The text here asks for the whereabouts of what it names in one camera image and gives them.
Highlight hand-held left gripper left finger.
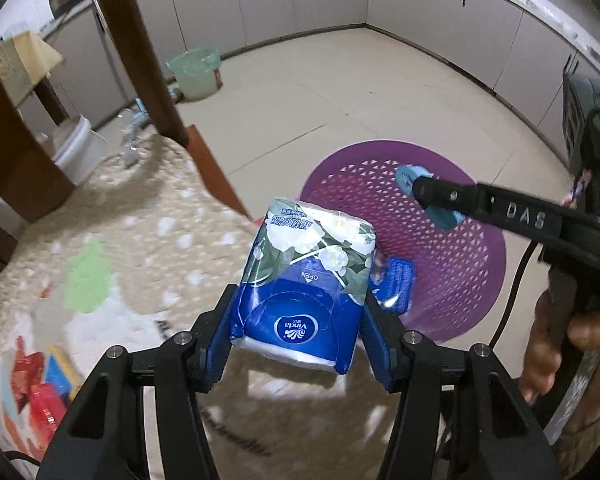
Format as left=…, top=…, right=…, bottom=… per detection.
left=37, top=284, right=237, bottom=480

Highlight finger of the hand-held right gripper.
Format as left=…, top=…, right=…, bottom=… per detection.
left=396, top=164, right=600, bottom=256
left=427, top=204, right=465, bottom=230

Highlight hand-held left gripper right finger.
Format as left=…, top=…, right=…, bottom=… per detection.
left=362, top=280, right=556, bottom=480

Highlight purple plastic basket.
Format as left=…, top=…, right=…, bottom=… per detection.
left=299, top=140, right=507, bottom=346

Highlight blue floral tissue pack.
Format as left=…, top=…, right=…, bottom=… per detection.
left=230, top=197, right=378, bottom=376

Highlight blue yellow packet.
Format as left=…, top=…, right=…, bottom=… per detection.
left=44, top=344, right=85, bottom=401

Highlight small red packet box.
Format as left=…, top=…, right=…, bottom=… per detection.
left=25, top=382, right=73, bottom=451

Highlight red paper piece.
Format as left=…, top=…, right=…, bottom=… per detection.
left=11, top=350, right=46, bottom=413

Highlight green trash bin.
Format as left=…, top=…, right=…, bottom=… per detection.
left=166, top=47, right=223, bottom=102

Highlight person's right hand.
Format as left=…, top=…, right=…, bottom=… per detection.
left=519, top=290, right=600, bottom=403

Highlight white bucket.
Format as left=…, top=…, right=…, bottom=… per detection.
left=36, top=114, right=108, bottom=186

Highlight grey kitchen cabinets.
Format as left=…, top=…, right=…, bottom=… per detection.
left=40, top=0, right=600, bottom=161

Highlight dark wooden chair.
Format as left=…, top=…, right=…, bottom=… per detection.
left=0, top=0, right=253, bottom=271

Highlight black cable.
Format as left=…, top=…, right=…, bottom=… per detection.
left=487, top=240, right=536, bottom=348

